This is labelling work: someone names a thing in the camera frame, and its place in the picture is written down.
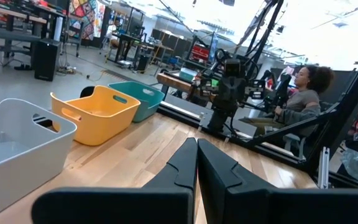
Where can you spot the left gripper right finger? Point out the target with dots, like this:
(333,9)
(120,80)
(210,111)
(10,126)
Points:
(259,205)

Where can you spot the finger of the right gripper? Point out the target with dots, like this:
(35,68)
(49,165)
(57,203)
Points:
(239,91)
(226,91)

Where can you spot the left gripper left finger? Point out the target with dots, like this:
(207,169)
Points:
(166,205)

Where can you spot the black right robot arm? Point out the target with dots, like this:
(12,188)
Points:
(219,119)

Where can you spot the red storage bin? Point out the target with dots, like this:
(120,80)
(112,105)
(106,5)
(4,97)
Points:
(199,53)

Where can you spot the small teal box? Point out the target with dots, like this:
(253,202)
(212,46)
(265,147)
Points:
(187,74)

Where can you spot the wooden side table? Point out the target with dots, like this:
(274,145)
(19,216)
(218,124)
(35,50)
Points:
(176,82)

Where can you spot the seated person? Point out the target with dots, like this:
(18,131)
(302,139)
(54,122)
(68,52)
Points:
(300,105)

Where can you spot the grey office chair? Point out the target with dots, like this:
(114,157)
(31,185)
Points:
(295,141)

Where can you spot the teal plastic bin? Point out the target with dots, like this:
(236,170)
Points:
(148,104)

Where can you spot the orange plastic bin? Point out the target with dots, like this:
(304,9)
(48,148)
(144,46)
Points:
(104,124)

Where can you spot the black desk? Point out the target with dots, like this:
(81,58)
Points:
(126,45)

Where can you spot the white plastic bin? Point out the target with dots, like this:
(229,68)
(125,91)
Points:
(26,155)

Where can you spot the patterned hanging cloth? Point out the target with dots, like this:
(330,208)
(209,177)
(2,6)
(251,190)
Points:
(85,18)

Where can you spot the white paper roll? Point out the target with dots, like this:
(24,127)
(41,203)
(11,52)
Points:
(58,28)

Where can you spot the black computer tower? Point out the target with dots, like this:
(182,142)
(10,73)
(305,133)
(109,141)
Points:
(46,59)

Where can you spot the grey workbench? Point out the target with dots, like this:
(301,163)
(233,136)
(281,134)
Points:
(9,31)

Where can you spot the black camera mast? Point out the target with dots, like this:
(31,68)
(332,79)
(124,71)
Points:
(264,28)

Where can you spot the silver metal bracket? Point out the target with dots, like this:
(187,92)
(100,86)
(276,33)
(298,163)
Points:
(323,168)

